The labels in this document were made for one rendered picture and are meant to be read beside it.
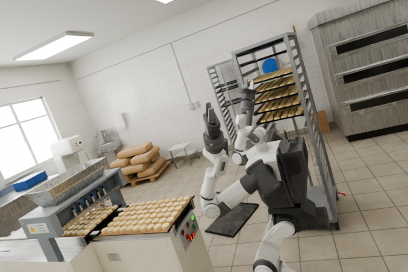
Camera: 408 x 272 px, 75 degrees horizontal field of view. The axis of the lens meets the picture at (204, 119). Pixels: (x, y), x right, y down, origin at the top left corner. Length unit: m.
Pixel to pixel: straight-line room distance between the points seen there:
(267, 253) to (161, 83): 4.79
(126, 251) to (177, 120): 4.27
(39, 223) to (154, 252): 0.78
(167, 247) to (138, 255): 0.27
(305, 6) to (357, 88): 1.80
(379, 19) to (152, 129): 4.73
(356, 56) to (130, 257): 3.83
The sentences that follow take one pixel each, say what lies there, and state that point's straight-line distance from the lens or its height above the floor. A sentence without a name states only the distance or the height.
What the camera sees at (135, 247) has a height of 0.78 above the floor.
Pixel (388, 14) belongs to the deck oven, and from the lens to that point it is 4.60.
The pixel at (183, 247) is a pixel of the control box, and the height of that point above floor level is 0.73.
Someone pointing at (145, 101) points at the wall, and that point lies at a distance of 6.24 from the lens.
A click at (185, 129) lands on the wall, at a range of 6.00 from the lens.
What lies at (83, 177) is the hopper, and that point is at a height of 1.26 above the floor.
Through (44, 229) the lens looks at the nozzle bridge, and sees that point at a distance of 2.16.
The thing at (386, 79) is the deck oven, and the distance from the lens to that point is 4.63.
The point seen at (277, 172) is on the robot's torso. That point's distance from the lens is 1.35.
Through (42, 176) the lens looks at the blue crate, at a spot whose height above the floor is 0.94.
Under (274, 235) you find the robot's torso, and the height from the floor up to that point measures 0.77.
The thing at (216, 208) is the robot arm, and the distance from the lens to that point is 1.29.
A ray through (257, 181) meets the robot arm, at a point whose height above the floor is 1.19.
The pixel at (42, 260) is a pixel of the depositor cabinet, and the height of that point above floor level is 0.84.
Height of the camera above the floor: 1.71
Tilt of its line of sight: 9 degrees down
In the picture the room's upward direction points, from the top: 19 degrees counter-clockwise
